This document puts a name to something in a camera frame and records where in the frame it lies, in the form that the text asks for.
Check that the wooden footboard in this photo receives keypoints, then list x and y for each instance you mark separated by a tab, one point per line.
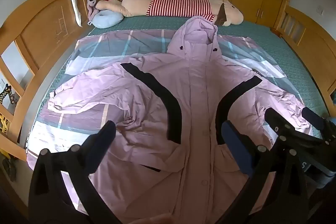
309	37

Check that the wooden headboard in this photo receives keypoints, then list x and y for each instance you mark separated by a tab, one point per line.
39	16

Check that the yellow toy truck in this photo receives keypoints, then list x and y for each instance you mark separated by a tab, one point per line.
9	166

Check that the blue neck pillow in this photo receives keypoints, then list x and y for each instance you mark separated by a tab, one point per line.
107	19

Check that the long plush toy striped shirt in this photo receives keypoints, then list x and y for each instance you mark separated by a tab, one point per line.
136	3

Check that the yellow toy excavator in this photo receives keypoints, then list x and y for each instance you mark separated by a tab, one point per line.
6	94

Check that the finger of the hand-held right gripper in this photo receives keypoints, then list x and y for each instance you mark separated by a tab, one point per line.
273	119
312	116

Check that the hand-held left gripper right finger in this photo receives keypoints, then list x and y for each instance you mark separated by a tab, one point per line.
236	148

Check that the purple hooded jacket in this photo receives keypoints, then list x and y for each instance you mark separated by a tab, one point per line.
194	87

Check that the white wall switch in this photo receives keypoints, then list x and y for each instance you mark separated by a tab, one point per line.
319	9

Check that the plaid blanket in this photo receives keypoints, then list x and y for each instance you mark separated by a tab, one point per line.
110	45

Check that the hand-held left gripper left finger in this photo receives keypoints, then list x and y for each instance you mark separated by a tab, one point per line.
101	142

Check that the bed with green sheet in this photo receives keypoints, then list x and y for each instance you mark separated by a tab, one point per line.
288	56

